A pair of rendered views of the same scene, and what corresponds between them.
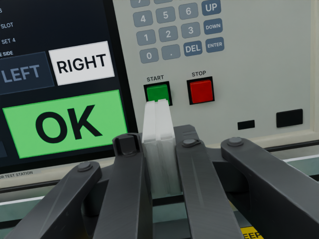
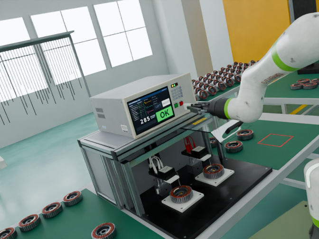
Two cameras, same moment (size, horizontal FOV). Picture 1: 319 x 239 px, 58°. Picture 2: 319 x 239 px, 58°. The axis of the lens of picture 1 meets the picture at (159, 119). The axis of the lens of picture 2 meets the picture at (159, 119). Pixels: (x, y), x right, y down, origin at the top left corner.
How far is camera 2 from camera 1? 1.32 m
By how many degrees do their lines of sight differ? 35
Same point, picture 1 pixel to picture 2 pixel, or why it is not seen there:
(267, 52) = (188, 95)
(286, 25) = (189, 91)
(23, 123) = (158, 114)
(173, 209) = (183, 123)
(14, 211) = (163, 130)
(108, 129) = (170, 113)
